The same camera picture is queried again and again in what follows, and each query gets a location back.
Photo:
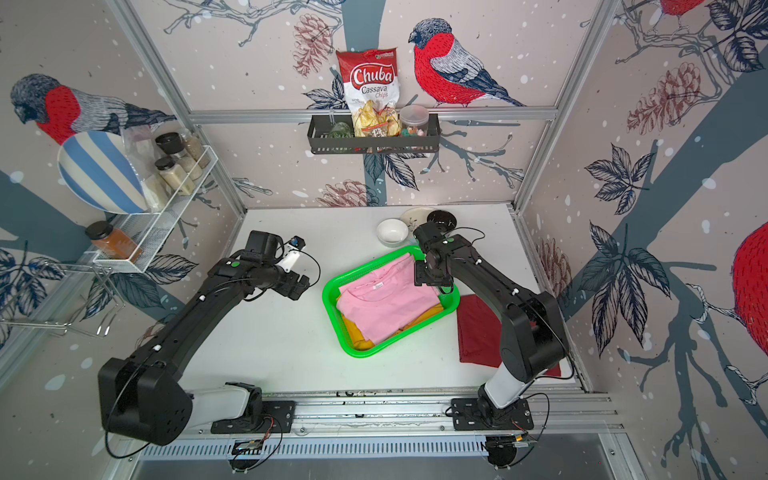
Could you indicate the dark red folded t-shirt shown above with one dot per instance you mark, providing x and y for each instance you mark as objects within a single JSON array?
[{"x": 480, "y": 336}]

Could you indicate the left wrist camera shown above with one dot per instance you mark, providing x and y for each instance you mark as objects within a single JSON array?
[{"x": 292, "y": 250}]

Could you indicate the black lid spice jar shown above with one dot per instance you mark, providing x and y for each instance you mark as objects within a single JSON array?
[
  {"x": 172, "y": 144},
  {"x": 175, "y": 176}
]

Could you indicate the Chuba cassava chips bag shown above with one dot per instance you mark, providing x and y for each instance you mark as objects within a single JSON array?
[{"x": 371, "y": 90}]

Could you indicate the black bowl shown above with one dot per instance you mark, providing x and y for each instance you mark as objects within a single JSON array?
[{"x": 444, "y": 220}]

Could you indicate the yellow t-shirt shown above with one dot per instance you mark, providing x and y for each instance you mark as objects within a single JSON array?
[{"x": 361, "y": 343}]

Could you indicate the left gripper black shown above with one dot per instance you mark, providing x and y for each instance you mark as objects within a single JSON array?
[{"x": 289, "y": 286}]

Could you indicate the beige and blue plate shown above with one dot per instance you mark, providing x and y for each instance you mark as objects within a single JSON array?
[{"x": 415, "y": 217}]

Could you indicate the pink t-shirt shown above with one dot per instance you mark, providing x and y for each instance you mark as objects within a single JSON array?
[{"x": 386, "y": 299}]

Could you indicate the blue striped plate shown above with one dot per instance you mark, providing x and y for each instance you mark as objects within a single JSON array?
[{"x": 95, "y": 168}]

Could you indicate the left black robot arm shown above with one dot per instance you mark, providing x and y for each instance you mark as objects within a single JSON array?
[{"x": 140, "y": 396}]

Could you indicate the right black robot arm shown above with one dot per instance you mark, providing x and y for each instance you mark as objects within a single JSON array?
[{"x": 494, "y": 288}]

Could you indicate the green plastic basket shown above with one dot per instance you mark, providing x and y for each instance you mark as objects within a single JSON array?
[{"x": 449, "y": 300}]

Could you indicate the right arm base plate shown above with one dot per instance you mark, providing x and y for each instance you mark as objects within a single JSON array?
[{"x": 477, "y": 414}]

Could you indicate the white wire wall rack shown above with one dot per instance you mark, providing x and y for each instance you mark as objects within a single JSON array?
[{"x": 151, "y": 230}]

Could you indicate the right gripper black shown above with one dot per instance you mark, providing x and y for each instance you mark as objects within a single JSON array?
[{"x": 418, "y": 276}]

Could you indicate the small white bowl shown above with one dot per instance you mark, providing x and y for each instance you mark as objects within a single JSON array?
[{"x": 392, "y": 232}]

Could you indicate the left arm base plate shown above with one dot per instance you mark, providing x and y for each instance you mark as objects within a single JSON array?
[{"x": 270, "y": 417}]

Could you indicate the green glass jar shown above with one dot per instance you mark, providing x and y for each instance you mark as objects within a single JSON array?
[{"x": 341, "y": 129}]

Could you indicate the black wall shelf basket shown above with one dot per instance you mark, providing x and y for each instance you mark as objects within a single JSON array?
[{"x": 321, "y": 142}]

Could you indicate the orange spice jar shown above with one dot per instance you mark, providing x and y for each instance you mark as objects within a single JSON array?
[{"x": 113, "y": 242}]

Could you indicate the clear lidded candy jar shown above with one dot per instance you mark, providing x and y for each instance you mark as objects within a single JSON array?
[{"x": 414, "y": 120}]

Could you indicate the chrome wire hanger rack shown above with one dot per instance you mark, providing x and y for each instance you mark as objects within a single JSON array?
[{"x": 59, "y": 299}]

